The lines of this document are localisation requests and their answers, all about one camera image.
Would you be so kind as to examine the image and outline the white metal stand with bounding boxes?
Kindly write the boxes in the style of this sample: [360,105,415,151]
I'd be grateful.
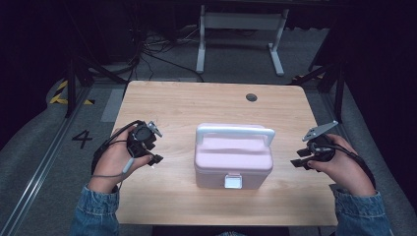
[195,4,290,78]

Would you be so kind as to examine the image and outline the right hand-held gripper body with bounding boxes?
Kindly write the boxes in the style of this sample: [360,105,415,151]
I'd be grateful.
[301,120,340,163]

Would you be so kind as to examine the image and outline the pink box with white handle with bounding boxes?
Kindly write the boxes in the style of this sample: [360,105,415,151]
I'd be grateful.
[193,122,276,191]

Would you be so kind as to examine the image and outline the person's left hand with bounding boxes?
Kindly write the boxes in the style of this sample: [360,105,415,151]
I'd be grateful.
[88,125,155,195]

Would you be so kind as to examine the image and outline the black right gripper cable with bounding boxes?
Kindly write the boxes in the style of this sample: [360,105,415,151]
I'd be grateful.
[314,143,378,190]

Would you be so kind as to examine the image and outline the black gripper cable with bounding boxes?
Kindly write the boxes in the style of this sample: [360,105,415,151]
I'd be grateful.
[314,143,378,190]
[90,119,146,175]

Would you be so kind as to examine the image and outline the metal floor rail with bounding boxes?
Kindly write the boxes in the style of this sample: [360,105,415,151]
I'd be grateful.
[0,86,93,236]

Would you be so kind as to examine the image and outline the black floor cables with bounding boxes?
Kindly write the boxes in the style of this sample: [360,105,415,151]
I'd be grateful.
[130,26,205,84]

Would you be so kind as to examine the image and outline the black metal stand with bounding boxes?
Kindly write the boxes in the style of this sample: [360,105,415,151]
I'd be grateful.
[287,58,349,125]

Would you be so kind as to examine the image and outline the black tripod stand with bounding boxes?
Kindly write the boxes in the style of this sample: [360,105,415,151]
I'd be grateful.
[64,55,130,119]

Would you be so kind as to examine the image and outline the yellow black floor tape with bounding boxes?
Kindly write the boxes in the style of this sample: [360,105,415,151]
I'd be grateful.
[48,80,96,106]

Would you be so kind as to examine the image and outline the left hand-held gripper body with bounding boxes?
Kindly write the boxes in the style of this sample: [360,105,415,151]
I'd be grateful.
[126,120,164,159]

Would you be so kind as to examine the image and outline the grey left gripper cable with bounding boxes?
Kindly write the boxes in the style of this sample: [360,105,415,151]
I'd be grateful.
[90,156,136,192]

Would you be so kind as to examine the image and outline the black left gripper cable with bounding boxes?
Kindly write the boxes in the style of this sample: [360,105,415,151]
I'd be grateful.
[90,119,146,175]

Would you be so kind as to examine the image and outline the person's right hand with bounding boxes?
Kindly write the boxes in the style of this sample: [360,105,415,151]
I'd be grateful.
[306,133,377,198]

